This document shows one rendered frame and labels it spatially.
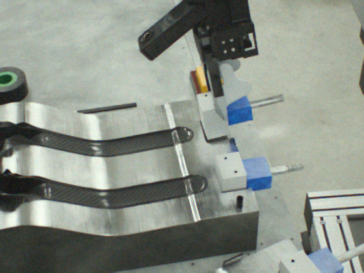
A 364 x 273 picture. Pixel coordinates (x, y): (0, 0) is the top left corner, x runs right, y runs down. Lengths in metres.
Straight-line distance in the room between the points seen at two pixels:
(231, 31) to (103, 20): 0.60
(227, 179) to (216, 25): 0.22
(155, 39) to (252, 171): 0.24
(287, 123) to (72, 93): 1.26
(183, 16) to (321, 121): 1.57
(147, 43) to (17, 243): 0.33
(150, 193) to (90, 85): 0.39
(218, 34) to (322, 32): 1.97
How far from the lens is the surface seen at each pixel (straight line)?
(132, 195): 1.03
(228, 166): 1.01
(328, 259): 0.98
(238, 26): 0.99
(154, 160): 1.07
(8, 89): 1.33
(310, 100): 2.58
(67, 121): 1.13
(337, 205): 1.91
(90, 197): 1.02
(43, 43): 1.50
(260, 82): 2.64
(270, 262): 0.98
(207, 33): 0.98
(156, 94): 1.32
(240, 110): 1.07
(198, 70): 1.31
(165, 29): 0.98
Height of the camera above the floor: 1.64
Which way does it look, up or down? 43 degrees down
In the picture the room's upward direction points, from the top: 3 degrees counter-clockwise
